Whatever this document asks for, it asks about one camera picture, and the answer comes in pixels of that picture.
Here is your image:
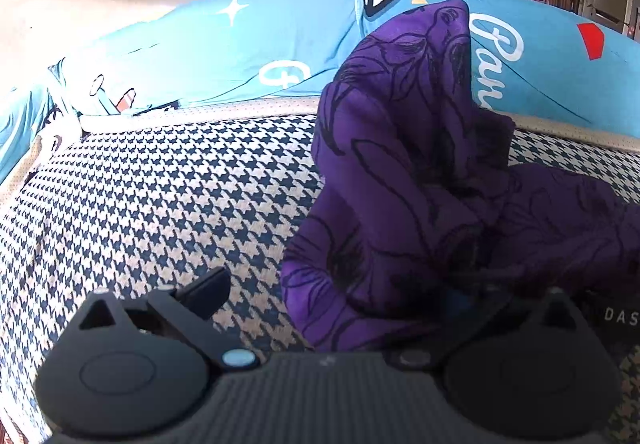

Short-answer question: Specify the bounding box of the purple floral shirt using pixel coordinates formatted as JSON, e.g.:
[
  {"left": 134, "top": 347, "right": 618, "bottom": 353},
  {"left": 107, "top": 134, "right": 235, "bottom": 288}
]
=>
[{"left": 280, "top": 0, "right": 640, "bottom": 354}]

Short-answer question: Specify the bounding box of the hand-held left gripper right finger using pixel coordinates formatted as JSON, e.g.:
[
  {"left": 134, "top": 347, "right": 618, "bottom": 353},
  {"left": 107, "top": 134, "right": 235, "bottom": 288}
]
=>
[{"left": 397, "top": 289, "right": 586, "bottom": 370}]

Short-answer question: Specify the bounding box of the houndstooth sofa mat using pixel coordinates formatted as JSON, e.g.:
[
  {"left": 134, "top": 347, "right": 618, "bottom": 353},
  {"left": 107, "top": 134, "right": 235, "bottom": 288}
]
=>
[{"left": 0, "top": 97, "right": 640, "bottom": 444}]

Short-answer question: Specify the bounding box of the blue printed sofa cover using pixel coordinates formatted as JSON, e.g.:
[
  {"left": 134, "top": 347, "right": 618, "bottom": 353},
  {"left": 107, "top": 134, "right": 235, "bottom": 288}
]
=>
[{"left": 0, "top": 0, "right": 640, "bottom": 185}]

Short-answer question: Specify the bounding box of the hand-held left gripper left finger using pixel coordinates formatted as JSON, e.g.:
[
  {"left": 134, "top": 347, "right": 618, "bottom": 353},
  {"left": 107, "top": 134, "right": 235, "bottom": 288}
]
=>
[{"left": 75, "top": 268, "right": 261, "bottom": 370}]

